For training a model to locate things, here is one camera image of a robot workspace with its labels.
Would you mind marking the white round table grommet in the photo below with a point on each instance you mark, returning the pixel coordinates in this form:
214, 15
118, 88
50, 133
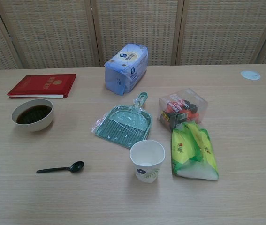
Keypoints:
250, 75

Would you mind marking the cup of black liquid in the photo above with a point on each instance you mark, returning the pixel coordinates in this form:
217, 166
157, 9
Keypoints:
33, 113

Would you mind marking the woven folding screen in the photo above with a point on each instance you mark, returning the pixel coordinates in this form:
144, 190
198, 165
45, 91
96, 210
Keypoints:
132, 28

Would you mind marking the black plastic spoon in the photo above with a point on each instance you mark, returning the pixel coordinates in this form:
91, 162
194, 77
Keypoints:
76, 167

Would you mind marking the white paper cup with flower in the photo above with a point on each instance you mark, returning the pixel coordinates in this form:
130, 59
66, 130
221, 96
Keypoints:
146, 159

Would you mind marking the yellow green tissue pack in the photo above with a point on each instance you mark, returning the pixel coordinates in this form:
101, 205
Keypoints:
193, 150

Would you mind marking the green dustpan and brush set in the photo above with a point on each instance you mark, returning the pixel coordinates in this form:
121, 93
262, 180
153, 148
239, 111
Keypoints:
123, 126

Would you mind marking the blue tissue pack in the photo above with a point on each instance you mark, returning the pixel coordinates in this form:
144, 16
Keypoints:
125, 68

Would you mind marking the red certificate book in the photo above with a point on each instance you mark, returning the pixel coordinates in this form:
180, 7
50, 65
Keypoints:
41, 85

